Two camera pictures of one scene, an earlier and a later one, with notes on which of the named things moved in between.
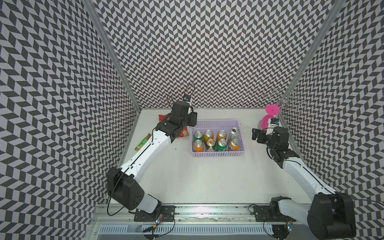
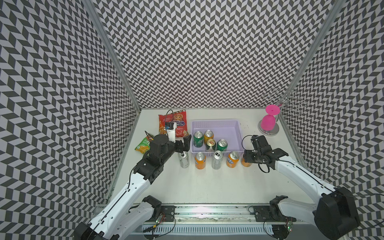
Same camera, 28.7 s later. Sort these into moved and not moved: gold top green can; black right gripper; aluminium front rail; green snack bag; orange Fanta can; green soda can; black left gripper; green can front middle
Moved: black right gripper; black left gripper; orange Fanta can
Not moved: aluminium front rail; green snack bag; gold top green can; green can front middle; green soda can
